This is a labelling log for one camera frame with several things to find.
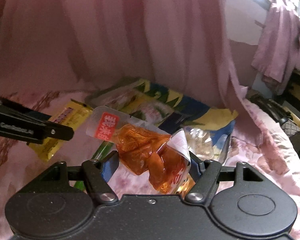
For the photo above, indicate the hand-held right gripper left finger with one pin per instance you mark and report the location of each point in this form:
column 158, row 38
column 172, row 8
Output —
column 109, row 166

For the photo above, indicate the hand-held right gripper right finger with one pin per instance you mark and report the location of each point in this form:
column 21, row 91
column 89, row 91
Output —
column 195, row 170

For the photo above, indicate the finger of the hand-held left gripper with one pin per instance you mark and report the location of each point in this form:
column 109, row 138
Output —
column 17, row 111

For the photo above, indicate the green and white snack packet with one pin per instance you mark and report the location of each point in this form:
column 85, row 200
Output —
column 102, row 150

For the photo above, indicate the clear orange jelly packet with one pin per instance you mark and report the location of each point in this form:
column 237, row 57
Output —
column 140, row 145

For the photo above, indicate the yellow snack packet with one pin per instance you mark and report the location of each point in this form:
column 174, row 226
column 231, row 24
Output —
column 70, row 113

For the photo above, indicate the floral pink bedsheet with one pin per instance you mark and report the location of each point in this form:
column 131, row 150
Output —
column 260, row 142

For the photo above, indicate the black handbag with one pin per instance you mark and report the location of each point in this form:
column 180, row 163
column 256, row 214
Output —
column 270, row 108

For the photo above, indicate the quilted patterned bag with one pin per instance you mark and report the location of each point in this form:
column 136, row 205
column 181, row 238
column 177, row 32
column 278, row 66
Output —
column 294, row 130

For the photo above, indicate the yellow paper bag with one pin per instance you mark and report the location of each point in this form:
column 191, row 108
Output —
column 296, row 118

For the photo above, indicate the pink curtain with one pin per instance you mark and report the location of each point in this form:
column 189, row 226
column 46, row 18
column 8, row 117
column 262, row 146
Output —
column 115, row 35

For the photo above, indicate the tied lilac curtain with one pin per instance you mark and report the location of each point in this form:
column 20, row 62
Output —
column 280, row 42

